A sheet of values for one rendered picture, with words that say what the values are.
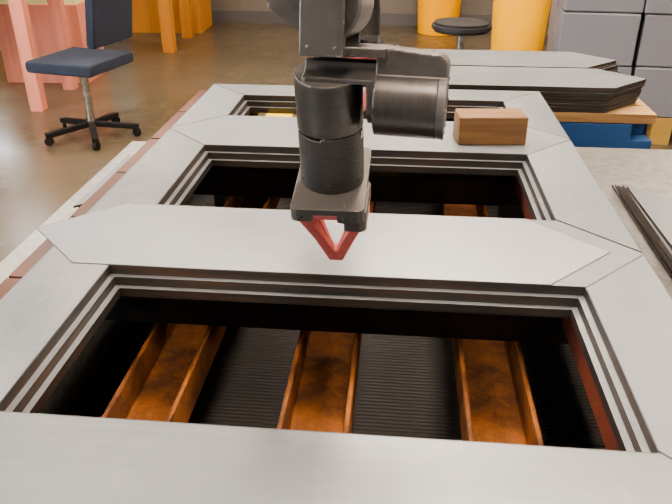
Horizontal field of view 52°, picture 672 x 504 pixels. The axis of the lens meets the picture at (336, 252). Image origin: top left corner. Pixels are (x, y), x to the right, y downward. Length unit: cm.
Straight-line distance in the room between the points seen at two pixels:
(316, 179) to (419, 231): 34
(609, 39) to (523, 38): 162
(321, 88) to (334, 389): 46
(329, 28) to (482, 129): 74
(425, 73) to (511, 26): 503
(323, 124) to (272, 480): 28
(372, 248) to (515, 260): 18
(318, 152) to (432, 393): 61
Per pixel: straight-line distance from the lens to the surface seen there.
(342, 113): 57
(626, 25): 407
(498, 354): 100
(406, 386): 113
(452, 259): 86
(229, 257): 87
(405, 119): 56
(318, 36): 55
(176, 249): 90
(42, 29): 550
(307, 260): 85
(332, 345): 99
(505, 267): 86
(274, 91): 160
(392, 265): 84
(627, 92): 181
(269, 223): 95
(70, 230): 99
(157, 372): 97
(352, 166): 61
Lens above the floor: 125
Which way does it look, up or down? 28 degrees down
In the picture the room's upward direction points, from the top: straight up
